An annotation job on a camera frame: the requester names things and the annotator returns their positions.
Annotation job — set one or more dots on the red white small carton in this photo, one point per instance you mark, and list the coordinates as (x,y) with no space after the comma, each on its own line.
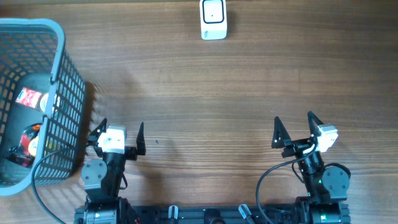
(28,97)

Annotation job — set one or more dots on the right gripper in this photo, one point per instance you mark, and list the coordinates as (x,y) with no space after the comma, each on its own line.
(295,145)

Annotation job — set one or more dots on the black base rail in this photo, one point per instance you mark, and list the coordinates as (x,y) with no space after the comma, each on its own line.
(217,214)

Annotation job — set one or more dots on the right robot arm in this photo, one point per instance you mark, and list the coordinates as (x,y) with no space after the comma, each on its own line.
(326,184)

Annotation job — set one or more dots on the white barcode scanner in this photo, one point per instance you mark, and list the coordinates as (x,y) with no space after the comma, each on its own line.
(213,19)

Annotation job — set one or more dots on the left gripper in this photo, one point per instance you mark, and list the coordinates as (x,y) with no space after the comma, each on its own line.
(131,152)

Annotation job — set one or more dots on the yellow cylindrical bottle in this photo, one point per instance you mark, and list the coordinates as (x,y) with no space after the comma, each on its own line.
(32,147)

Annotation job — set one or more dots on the black red snack packet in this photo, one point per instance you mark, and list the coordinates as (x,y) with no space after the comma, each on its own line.
(19,154)

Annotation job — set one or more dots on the grey plastic mesh basket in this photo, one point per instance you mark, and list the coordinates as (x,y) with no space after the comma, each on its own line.
(33,56)

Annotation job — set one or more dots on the silver tin can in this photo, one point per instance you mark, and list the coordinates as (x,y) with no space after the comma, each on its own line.
(43,102)

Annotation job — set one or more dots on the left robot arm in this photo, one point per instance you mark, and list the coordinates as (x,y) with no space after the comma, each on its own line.
(104,177)

